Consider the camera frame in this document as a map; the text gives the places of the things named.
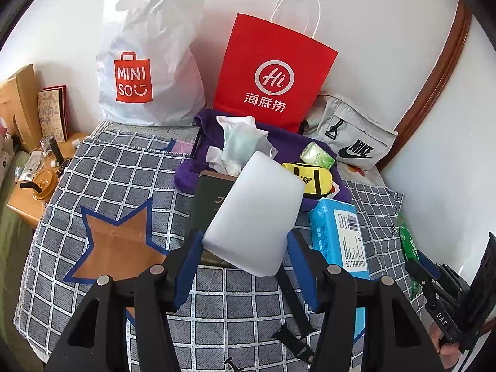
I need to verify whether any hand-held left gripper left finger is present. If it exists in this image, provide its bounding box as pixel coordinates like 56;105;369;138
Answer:
46;229;206;372

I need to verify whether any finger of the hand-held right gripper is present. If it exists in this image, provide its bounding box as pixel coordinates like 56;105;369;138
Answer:
405;251;440;299

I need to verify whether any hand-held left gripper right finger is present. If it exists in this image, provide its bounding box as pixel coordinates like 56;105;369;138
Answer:
287;228;452;372

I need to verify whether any green plastic packet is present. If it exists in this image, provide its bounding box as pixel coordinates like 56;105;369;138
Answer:
397;211;426;299

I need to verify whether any white plastic box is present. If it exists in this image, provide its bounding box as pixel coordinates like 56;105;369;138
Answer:
201;150;307;277

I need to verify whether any green tissue packet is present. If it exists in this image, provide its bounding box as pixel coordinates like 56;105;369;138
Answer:
299;141;336;169

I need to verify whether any white sock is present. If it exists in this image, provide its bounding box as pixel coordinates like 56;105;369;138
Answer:
205;115;277;175

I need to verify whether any person's right hand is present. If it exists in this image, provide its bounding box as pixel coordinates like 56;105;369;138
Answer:
428;320;471;371

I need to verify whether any blue wipes pack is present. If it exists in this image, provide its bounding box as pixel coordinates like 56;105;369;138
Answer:
308;197;370;338

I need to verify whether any dark hardcover book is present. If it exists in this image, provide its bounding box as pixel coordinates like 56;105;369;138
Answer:
188;170;239;268

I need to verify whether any yellow zip pouch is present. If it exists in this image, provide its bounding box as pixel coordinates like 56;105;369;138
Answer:
281;162;336;195

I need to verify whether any printed bed sheet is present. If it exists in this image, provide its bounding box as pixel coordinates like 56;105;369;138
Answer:
347;163;386;187

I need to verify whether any grey checked blanket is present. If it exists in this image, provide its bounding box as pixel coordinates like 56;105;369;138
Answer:
13;120;431;372

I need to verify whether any purple towel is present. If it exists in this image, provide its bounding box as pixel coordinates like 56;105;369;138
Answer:
174;108;351;212

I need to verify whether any mint green sock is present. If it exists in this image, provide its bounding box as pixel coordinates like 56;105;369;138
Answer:
223;124;269;164

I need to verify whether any grey waist bag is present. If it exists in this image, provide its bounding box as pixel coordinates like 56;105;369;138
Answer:
302;93;399;171

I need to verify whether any olive green cloth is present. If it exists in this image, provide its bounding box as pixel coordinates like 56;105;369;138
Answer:
0;151;44;372

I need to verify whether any wooden nightstand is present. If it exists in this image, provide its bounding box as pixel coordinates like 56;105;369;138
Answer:
7;132;90;227

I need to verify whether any black bottle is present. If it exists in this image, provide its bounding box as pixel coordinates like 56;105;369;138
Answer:
46;135;66;167

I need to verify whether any doodle cover notebook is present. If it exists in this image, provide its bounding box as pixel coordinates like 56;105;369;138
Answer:
38;85;71;143

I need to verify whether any red paper bag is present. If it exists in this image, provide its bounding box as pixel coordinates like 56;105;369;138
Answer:
212;0;339;134

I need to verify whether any wooden board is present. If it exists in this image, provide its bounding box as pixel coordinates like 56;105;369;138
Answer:
0;64;41;152

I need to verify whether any white plastic shopping bag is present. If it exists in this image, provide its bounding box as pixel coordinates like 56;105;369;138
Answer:
96;0;206;126

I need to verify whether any black strap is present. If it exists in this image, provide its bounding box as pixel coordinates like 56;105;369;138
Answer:
271;267;316;363

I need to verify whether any brown wooden door frame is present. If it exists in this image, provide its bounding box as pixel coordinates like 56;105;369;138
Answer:
374;0;472;171

